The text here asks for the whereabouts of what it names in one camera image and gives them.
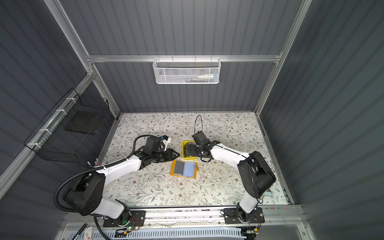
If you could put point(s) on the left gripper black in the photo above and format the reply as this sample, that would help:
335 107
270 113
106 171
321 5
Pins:
170 157

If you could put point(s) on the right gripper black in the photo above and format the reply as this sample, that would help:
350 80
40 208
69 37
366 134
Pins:
193 147

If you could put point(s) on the yellow plastic card tray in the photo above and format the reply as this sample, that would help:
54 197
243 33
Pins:
187 150

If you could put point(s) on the yellow leather card holder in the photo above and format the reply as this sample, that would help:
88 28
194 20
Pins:
190 170

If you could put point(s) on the black credit card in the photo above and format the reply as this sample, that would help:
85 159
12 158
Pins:
179 168

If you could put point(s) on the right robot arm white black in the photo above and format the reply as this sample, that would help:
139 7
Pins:
256 175

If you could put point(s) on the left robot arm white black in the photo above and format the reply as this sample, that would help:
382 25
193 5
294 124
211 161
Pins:
85 193

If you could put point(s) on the pen holder with pens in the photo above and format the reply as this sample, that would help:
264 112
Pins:
94 164

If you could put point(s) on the white tube in basket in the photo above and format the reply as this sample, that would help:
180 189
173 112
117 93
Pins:
209 77

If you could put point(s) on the black pad in basket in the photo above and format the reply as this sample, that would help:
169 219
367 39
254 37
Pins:
84 123

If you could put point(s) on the white small box foreground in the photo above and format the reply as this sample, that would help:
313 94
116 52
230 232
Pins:
88 233

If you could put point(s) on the black pen foreground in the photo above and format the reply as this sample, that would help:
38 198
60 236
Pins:
77 235

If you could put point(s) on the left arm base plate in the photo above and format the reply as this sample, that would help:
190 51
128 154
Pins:
127 219

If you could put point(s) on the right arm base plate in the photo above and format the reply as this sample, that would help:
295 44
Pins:
238 216

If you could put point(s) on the white wire mesh basket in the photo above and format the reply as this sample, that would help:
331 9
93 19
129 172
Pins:
185 73

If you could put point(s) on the aluminium front rail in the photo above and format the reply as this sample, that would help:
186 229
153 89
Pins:
217 216

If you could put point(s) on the black wire mesh basket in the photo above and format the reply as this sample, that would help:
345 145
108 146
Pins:
72 134

